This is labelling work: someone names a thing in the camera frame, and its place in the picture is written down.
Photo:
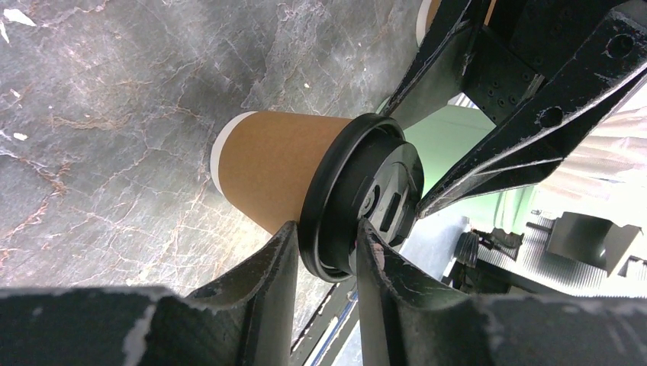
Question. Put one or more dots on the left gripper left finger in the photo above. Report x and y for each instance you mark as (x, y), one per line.
(244, 317)

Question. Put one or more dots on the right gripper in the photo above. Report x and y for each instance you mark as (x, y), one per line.
(532, 142)

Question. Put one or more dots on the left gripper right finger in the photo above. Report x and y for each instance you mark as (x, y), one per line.
(409, 318)

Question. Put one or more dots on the brown paper coffee cup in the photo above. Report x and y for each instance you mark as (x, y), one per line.
(263, 162)

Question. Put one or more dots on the black plastic cup lid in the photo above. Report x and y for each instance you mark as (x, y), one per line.
(369, 172)

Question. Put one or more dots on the green cup holding straws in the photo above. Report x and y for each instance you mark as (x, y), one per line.
(442, 138)

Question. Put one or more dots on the stack of paper cups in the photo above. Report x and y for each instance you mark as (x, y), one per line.
(434, 10)

